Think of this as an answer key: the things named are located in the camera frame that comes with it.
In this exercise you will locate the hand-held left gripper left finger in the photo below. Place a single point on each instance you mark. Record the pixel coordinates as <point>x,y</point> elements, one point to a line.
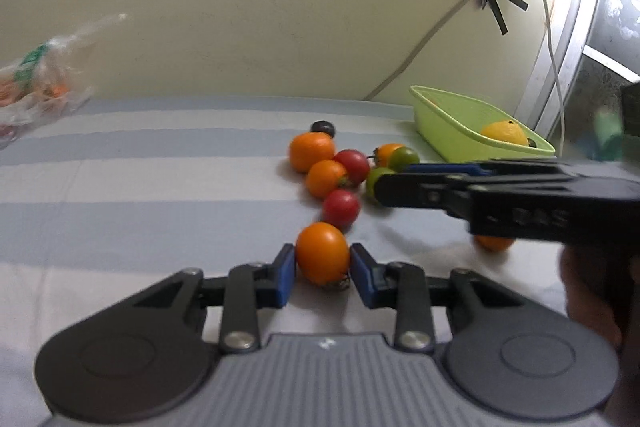
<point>286,272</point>

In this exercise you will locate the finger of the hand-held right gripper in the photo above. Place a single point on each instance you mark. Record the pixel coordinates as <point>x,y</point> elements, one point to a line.
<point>440,168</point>
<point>420,194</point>

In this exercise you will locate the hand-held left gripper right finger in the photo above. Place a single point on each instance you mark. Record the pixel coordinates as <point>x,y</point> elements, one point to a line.
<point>361,277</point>

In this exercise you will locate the green cherry tomato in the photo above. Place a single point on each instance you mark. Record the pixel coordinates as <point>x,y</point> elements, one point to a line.
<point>405,158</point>
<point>372,179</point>

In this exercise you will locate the light green plastic basket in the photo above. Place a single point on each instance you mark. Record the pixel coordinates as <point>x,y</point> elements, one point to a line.
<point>450,127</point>

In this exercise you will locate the dark purple cherry tomato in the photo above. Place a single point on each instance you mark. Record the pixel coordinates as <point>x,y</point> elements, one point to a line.
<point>322,127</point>

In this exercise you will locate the person's right hand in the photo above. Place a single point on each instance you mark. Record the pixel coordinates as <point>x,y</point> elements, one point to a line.
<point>585,287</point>

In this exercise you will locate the small orange cherry tomato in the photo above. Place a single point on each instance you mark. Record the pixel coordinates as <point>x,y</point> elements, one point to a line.
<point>386,153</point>

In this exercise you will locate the red cherry tomato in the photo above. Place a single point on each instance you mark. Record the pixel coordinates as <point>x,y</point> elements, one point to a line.
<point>352,166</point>
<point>341,208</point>

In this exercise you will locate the yellow orange citrus fruit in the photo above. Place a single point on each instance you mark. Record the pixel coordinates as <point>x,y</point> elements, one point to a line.
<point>505,133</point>

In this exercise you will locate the green object behind glass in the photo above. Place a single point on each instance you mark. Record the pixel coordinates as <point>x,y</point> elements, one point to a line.
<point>607,132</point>

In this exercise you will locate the large orange tomato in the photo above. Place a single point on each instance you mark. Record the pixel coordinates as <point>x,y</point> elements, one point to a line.
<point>311,151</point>

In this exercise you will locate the striped blue bed sheet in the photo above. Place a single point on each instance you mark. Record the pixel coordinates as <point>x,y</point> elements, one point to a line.
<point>150,187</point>

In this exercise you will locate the clear plastic bag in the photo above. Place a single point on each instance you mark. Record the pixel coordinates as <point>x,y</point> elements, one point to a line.
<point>45,77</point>

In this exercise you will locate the white window frame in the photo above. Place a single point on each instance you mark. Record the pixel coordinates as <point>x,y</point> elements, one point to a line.
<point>570,47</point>

